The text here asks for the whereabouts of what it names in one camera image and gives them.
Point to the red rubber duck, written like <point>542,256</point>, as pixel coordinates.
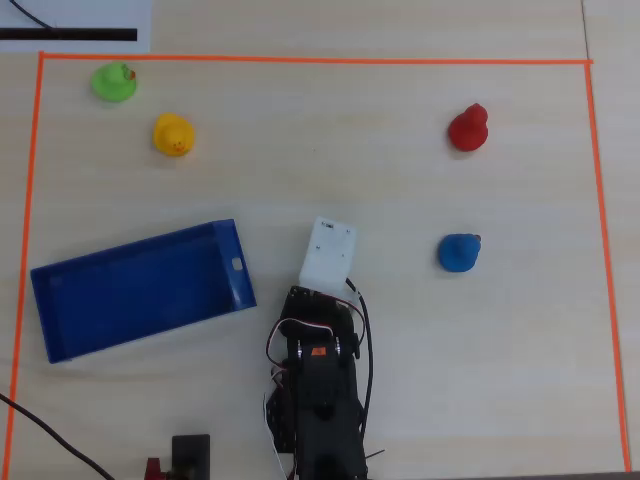
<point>468,129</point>

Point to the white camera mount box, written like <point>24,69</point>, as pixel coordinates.
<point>330,252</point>

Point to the blue plastic box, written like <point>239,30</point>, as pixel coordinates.
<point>140,290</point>

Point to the black clamp block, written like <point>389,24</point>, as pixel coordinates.
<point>191,450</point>

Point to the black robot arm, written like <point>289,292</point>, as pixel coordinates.
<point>325,400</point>

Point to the green rubber duck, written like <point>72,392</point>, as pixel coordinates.
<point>112,84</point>

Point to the yellow rubber duck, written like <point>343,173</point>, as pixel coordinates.
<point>173,134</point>

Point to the white paper sheet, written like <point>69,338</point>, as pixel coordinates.
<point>100,12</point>

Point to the blue rubber duck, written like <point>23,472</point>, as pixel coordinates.
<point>458,252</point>

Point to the long horizontal orange tape strip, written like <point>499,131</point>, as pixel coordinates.
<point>320,60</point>

